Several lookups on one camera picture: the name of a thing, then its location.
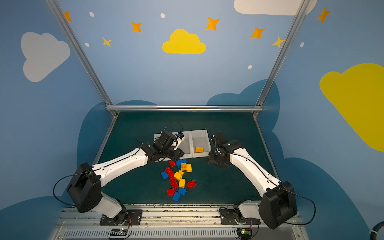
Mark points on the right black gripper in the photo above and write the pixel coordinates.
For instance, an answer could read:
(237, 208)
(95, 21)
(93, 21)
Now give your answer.
(216, 159)

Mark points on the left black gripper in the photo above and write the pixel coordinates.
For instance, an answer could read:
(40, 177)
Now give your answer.
(173, 153)

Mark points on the yellow brick top studs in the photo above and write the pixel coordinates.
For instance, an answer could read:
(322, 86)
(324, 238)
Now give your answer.
(184, 167)

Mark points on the long red brick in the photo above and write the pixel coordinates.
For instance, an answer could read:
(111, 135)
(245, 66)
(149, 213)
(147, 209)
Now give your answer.
(169, 172)
(174, 183)

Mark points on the blue brick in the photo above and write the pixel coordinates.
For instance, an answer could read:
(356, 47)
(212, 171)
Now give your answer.
(181, 161)
(176, 197)
(164, 175)
(182, 191)

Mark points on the blue brick top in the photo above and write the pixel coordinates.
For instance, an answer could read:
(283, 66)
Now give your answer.
(181, 161)

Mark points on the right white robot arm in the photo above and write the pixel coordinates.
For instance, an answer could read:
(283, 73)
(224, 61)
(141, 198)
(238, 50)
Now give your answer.
(278, 203)

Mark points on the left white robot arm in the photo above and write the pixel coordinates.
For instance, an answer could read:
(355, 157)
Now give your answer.
(85, 187)

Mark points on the white left bin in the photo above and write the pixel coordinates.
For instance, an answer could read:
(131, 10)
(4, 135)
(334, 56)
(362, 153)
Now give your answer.
(163, 146)

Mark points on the white bin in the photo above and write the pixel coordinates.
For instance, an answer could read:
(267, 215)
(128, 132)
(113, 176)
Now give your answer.
(185, 145)
(163, 146)
(200, 138)

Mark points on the red brick top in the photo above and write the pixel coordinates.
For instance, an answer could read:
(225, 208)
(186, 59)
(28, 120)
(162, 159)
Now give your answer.
(172, 164)

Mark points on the white right bin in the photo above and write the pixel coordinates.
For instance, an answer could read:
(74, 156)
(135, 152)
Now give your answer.
(200, 138)

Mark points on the white middle bin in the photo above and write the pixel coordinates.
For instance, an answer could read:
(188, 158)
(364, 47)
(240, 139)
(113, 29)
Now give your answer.
(185, 145)

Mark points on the red brick bottom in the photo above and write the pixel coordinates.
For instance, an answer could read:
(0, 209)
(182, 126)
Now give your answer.
(171, 192)

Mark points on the red brick right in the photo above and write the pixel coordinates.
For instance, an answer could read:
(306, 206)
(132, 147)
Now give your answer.
(191, 184)

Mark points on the blue brick bottom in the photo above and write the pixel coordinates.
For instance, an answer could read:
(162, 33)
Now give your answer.
(176, 197)

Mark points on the right controller board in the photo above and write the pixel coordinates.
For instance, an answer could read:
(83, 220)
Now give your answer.
(244, 234)

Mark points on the controller board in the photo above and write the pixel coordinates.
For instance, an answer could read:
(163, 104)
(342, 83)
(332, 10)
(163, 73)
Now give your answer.
(118, 234)
(244, 234)

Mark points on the left controller board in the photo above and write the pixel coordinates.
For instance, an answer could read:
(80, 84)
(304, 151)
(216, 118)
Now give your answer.
(118, 234)

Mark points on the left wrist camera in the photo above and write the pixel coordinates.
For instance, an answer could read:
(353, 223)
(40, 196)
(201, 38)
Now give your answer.
(180, 137)

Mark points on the horizontal aluminium frame bar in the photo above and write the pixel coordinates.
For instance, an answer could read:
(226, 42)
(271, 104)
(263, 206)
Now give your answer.
(132, 108)

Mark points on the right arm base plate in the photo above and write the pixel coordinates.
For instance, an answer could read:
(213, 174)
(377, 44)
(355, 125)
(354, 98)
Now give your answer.
(234, 217)

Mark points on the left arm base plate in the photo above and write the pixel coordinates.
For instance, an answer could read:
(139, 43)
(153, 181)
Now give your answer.
(132, 216)

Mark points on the aluminium rail base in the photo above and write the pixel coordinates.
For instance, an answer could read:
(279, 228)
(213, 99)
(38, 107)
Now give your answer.
(172, 222)

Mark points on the right aluminium frame post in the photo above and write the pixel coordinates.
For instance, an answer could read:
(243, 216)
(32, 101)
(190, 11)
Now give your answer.
(291, 34)

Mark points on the aluminium frame post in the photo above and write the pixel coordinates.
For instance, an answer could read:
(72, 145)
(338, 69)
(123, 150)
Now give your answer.
(57, 12)
(291, 34)

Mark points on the left aluminium frame post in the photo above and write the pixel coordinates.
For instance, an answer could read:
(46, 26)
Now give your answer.
(57, 12)

